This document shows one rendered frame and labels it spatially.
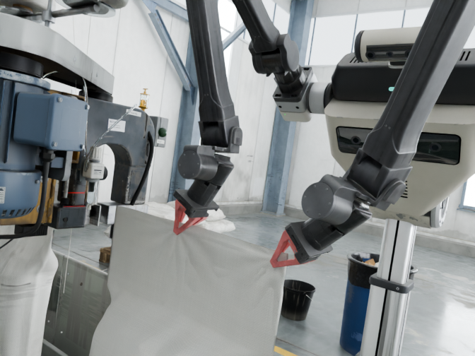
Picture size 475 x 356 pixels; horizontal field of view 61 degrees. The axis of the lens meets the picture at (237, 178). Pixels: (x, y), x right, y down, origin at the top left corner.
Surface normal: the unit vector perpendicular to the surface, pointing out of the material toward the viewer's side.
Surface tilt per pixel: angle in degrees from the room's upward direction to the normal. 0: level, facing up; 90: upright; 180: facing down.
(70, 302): 90
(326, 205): 80
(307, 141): 90
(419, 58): 101
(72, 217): 90
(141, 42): 90
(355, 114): 40
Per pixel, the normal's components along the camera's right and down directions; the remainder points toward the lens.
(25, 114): -0.19, 0.03
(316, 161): -0.57, -0.04
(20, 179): 0.88, 0.17
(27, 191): 0.96, 0.16
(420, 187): -0.52, 0.61
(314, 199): -0.68, -0.23
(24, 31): 0.70, 0.14
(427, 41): -0.84, 0.10
